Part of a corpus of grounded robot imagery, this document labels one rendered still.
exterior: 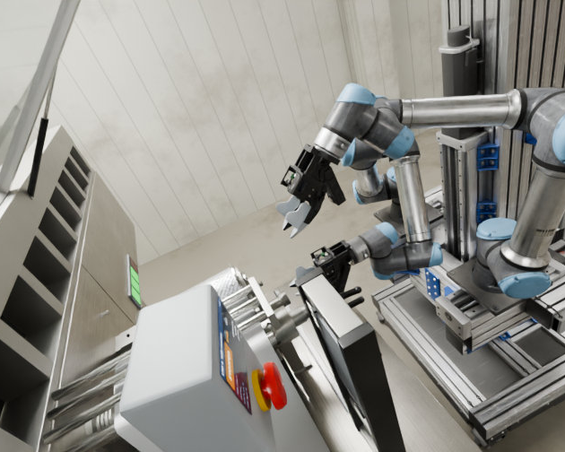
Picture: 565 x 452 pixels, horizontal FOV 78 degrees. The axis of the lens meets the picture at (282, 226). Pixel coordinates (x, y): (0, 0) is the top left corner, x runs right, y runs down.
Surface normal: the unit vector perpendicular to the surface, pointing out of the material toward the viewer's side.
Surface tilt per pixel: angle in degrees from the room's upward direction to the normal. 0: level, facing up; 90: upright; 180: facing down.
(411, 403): 0
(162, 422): 90
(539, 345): 0
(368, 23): 90
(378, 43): 90
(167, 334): 0
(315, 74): 90
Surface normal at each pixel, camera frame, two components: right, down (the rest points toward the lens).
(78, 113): 0.33, 0.47
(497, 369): -0.30, -0.77
